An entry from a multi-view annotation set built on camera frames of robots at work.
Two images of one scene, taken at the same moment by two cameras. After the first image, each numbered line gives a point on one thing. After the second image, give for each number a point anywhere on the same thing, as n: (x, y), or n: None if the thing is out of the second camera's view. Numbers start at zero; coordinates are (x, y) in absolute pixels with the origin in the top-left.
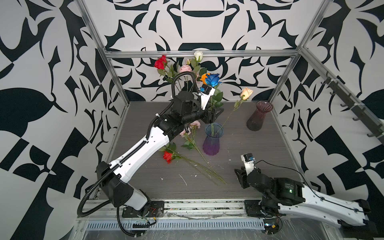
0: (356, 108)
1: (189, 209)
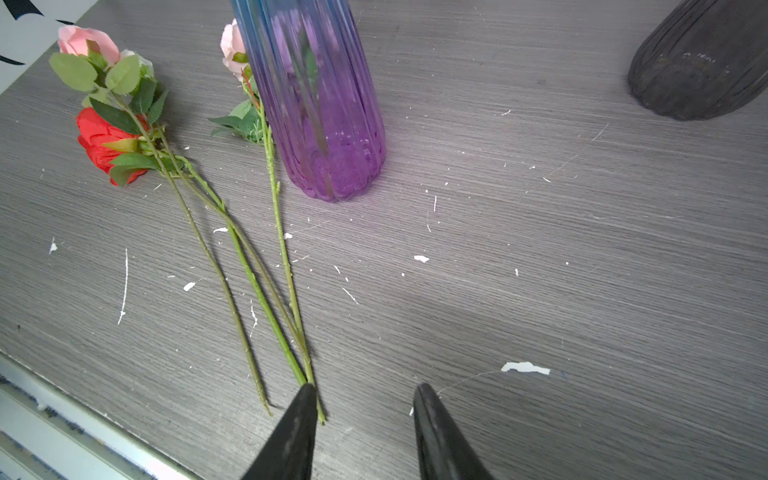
0: None
1: (49, 433)
